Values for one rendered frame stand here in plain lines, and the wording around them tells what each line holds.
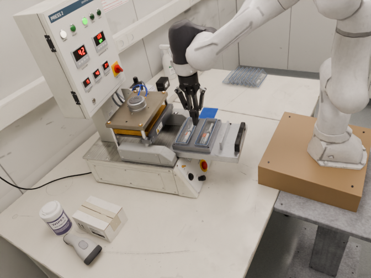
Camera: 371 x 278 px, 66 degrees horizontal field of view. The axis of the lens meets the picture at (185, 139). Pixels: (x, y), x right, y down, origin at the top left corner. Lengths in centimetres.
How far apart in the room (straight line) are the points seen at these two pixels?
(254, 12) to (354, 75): 37
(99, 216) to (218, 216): 49
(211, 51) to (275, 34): 265
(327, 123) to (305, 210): 35
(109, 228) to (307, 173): 82
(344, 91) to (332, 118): 17
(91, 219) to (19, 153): 59
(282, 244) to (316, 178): 88
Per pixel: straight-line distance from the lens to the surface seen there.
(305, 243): 206
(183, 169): 125
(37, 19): 111
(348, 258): 206
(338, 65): 105
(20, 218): 161
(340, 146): 126
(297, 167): 127
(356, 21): 99
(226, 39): 90
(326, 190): 124
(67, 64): 114
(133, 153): 124
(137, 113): 124
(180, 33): 100
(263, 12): 91
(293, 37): 350
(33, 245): 146
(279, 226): 212
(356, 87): 104
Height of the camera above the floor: 175
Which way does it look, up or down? 38 degrees down
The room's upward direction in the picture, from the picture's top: 12 degrees counter-clockwise
